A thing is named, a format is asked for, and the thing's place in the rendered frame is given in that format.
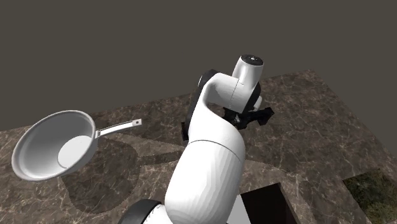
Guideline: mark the white frying pan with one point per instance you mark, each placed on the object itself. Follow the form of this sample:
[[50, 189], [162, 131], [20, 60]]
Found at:
[[40, 145]]

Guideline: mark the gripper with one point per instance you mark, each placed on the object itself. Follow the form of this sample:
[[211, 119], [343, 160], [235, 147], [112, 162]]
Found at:
[[248, 118]]

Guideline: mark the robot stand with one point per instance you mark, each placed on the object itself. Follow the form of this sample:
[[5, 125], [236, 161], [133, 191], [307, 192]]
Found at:
[[263, 208]]

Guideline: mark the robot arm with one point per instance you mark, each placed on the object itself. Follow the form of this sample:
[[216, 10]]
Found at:
[[211, 173]]

